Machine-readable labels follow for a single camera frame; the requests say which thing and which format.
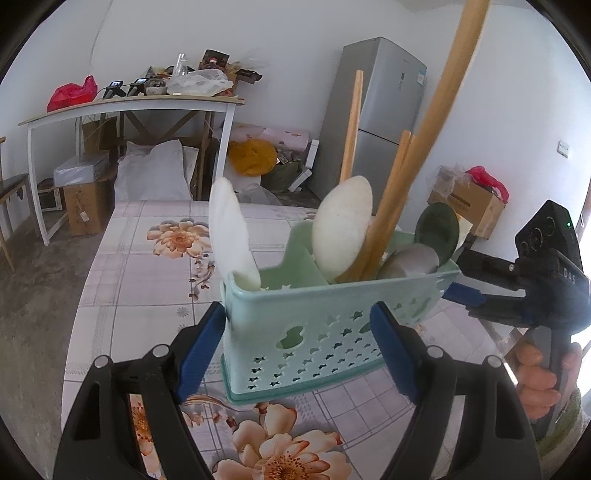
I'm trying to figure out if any dark green spoon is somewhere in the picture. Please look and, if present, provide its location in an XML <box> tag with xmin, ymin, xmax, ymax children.
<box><xmin>414</xmin><ymin>203</ymin><xmax>461</xmax><ymax>271</ymax></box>

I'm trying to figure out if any yellow bag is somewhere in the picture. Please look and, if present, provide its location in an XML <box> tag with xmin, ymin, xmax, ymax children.
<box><xmin>228</xmin><ymin>138</ymin><xmax>279</xmax><ymax>177</ymax></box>

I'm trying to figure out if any red bag in box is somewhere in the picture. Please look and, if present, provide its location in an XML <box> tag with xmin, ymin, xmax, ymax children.
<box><xmin>466</xmin><ymin>165</ymin><xmax>510</xmax><ymax>204</ymax></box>

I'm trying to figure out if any small wooden stool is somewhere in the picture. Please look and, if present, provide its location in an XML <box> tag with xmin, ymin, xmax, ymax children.
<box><xmin>36</xmin><ymin>178</ymin><xmax>64</xmax><ymax>213</ymax></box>

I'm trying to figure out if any white frame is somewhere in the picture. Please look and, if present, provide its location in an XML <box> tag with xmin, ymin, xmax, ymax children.
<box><xmin>288</xmin><ymin>138</ymin><xmax>320</xmax><ymax>193</ymax></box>

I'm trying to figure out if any green plastic basket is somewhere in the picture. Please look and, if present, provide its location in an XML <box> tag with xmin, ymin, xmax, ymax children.
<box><xmin>219</xmin><ymin>219</ymin><xmax>462</xmax><ymax>407</ymax></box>

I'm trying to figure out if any white table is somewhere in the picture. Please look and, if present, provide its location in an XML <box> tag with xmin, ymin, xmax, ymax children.
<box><xmin>18</xmin><ymin>95</ymin><xmax>245</xmax><ymax>245</ymax></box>

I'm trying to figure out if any large cardboard box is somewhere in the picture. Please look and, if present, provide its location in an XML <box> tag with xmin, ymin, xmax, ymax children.
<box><xmin>427</xmin><ymin>178</ymin><xmax>507</xmax><ymax>240</ymax></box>

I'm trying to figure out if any white ceramic spoon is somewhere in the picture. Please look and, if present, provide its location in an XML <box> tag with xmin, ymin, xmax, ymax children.
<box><xmin>209</xmin><ymin>178</ymin><xmax>262</xmax><ymax>291</ymax></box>

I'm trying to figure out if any white wrapped box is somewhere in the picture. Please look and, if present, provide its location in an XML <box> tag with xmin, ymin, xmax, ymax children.
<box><xmin>52</xmin><ymin>154</ymin><xmax>110</xmax><ymax>186</ymax></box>

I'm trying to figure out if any person's right hand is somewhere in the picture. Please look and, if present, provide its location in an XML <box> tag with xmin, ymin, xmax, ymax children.
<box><xmin>515</xmin><ymin>342</ymin><xmax>583</xmax><ymax>421</ymax></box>

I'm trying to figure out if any floral tablecloth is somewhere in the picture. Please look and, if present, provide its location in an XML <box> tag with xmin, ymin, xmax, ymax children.
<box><xmin>60</xmin><ymin>198</ymin><xmax>546</xmax><ymax>480</ymax></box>

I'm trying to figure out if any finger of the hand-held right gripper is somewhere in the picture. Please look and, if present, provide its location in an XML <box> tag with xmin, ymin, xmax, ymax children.
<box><xmin>455</xmin><ymin>248</ymin><xmax>525</xmax><ymax>292</ymax></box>
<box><xmin>442</xmin><ymin>281</ymin><xmax>527</xmax><ymax>324</ymax></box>

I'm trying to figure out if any cream spoon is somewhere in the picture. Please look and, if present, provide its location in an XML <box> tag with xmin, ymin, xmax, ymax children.
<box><xmin>311</xmin><ymin>175</ymin><xmax>373</xmax><ymax>283</ymax></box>

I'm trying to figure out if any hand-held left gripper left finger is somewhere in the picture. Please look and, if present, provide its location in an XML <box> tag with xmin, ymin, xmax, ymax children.
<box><xmin>53</xmin><ymin>302</ymin><xmax>227</xmax><ymax>480</ymax></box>

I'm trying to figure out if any red plastic bag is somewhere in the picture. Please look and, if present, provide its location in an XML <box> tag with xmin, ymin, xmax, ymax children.
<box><xmin>46</xmin><ymin>75</ymin><xmax>99</xmax><ymax>113</ymax></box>

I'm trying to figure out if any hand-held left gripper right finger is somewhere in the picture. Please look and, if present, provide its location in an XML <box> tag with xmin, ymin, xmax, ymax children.
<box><xmin>369</xmin><ymin>302</ymin><xmax>542</xmax><ymax>480</ymax></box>

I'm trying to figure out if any pink rolled mat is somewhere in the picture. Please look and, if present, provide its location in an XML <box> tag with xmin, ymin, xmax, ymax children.
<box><xmin>229</xmin><ymin>124</ymin><xmax>311</xmax><ymax>153</ymax></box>

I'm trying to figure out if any wooden chair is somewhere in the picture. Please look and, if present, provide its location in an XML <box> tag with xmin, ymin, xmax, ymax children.
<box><xmin>0</xmin><ymin>136</ymin><xmax>38</xmax><ymax>273</ymax></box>

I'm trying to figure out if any translucent plastic bag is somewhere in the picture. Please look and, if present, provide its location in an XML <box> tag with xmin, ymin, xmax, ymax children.
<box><xmin>166</xmin><ymin>69</ymin><xmax>235</xmax><ymax>97</ymax></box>

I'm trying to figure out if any olive green bag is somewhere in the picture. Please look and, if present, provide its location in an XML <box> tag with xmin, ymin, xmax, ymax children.
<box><xmin>261</xmin><ymin>161</ymin><xmax>303</xmax><ymax>193</ymax></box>

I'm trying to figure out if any dark brown box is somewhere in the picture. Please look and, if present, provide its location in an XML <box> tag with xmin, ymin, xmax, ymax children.
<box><xmin>199</xmin><ymin>49</ymin><xmax>230</xmax><ymax>72</ymax></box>

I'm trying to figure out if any grey refrigerator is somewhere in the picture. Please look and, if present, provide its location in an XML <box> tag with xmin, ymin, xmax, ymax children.
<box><xmin>305</xmin><ymin>37</ymin><xmax>428</xmax><ymax>201</ymax></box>

